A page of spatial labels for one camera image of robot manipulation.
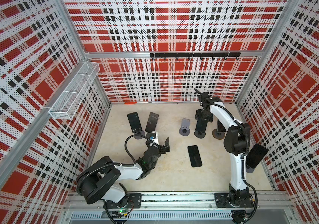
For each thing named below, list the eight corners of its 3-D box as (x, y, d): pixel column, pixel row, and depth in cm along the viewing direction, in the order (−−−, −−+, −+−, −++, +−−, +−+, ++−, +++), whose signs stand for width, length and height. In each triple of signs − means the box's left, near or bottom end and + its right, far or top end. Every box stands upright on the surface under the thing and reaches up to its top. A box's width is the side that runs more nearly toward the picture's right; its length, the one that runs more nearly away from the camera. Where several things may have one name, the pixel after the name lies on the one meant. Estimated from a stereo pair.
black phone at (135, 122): (134, 137, 102) (129, 123, 88) (132, 128, 107) (126, 113, 93) (143, 134, 104) (140, 120, 90) (140, 126, 109) (136, 110, 95)
